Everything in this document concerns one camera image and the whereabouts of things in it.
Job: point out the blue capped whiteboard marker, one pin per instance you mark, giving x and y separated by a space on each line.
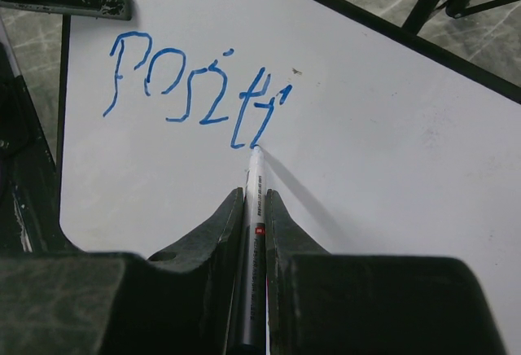
247 333

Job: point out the white rectangular whiteboard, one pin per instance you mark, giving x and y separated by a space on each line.
373 147

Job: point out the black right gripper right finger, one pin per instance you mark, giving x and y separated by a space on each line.
325 303

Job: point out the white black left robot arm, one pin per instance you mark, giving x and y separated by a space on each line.
30 178

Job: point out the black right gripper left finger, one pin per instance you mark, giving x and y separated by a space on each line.
173 302

